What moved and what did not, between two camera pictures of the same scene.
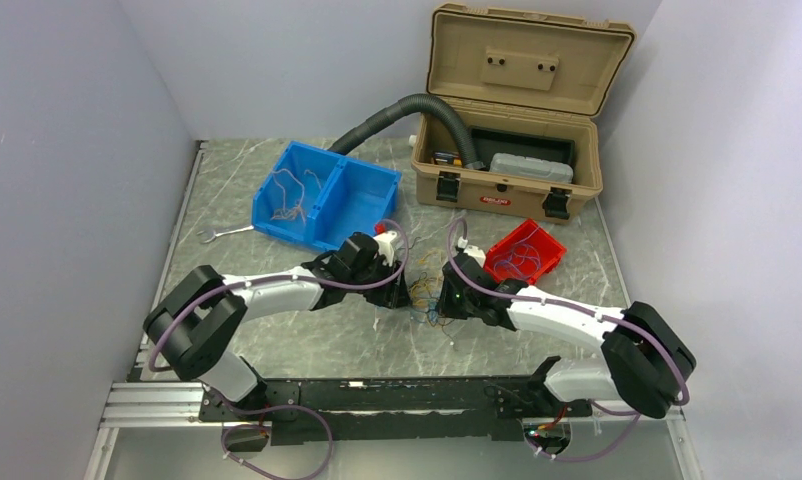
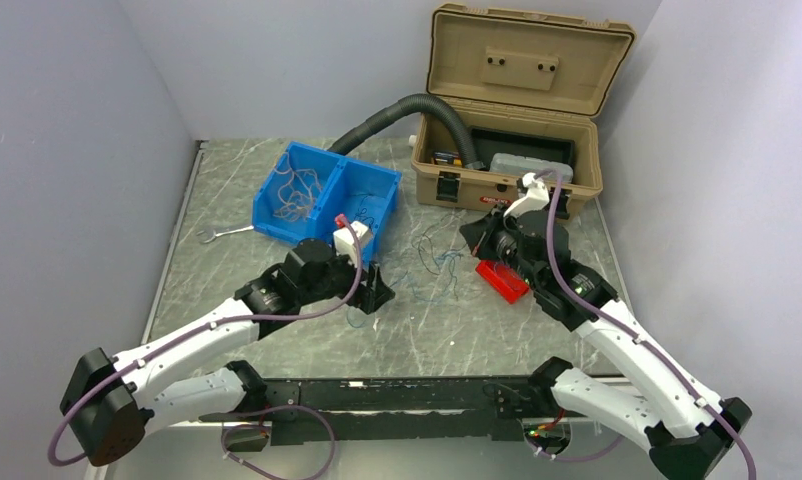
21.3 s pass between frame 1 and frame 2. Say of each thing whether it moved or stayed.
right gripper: moved
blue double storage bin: stayed
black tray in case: stayed
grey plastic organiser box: stayed
